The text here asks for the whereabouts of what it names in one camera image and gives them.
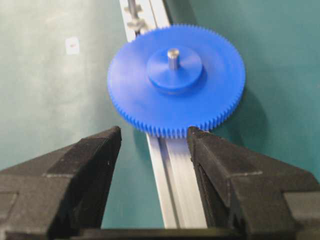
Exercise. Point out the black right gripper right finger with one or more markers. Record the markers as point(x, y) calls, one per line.
point(260, 197)

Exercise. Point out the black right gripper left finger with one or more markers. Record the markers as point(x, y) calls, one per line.
point(58, 194)

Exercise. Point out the large blue plastic gear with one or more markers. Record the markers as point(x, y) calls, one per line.
point(203, 92)

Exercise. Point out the steel shaft near gear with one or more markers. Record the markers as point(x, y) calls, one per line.
point(173, 57)

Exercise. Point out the steel shaft far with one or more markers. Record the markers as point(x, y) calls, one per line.
point(132, 7)

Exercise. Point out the silver aluminium extrusion rail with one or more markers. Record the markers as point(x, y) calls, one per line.
point(174, 173)

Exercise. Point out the clear shaft bracket far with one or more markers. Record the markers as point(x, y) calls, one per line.
point(136, 23)

